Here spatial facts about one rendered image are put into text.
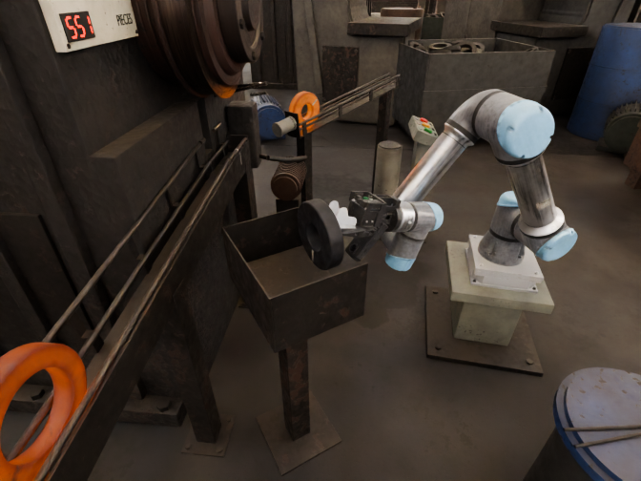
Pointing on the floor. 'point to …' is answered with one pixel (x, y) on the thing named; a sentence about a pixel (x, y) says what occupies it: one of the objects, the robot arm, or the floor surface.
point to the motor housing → (288, 184)
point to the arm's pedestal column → (479, 334)
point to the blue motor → (268, 106)
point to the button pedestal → (421, 139)
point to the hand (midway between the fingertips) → (320, 226)
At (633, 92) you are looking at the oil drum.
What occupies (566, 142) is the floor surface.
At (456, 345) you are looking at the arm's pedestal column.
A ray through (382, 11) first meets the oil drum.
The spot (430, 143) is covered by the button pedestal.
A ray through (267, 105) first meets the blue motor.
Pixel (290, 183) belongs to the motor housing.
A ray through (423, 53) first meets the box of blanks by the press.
